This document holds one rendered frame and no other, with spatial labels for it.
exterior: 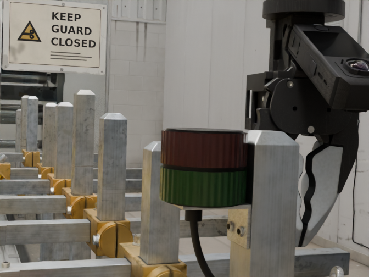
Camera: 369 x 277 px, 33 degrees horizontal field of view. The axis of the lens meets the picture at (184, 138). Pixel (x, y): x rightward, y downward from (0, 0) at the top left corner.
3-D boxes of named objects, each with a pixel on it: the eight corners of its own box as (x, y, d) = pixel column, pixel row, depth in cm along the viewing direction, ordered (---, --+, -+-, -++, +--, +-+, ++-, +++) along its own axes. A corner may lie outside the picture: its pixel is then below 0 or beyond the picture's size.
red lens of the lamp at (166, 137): (226, 159, 47) (227, 130, 46) (262, 167, 41) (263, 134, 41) (150, 159, 45) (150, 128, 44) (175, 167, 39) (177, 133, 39)
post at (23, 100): (27, 220, 237) (30, 95, 235) (28, 222, 234) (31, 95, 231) (18, 221, 236) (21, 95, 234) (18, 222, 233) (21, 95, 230)
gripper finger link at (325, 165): (312, 235, 59) (316, 138, 59) (338, 249, 53) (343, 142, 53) (281, 235, 58) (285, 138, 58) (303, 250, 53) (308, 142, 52)
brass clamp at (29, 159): (37, 163, 220) (38, 149, 219) (42, 167, 207) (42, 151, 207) (19, 162, 218) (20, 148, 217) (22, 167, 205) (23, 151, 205)
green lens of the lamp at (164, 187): (225, 192, 47) (226, 163, 47) (260, 205, 41) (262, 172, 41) (149, 193, 45) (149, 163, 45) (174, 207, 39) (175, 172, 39)
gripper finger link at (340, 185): (348, 191, 55) (353, 92, 54) (356, 194, 53) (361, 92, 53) (297, 190, 54) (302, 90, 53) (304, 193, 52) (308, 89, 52)
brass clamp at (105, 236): (116, 238, 102) (117, 207, 102) (137, 258, 89) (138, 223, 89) (78, 239, 100) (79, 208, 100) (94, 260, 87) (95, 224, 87)
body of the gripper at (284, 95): (316, 138, 60) (322, 14, 60) (356, 144, 52) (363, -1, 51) (240, 136, 59) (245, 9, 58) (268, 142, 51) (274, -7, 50)
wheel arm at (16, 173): (140, 178, 177) (141, 167, 177) (143, 179, 174) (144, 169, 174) (9, 178, 165) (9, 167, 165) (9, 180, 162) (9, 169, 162)
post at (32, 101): (34, 235, 214) (37, 96, 211) (35, 237, 210) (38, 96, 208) (23, 235, 213) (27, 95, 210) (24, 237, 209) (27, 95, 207)
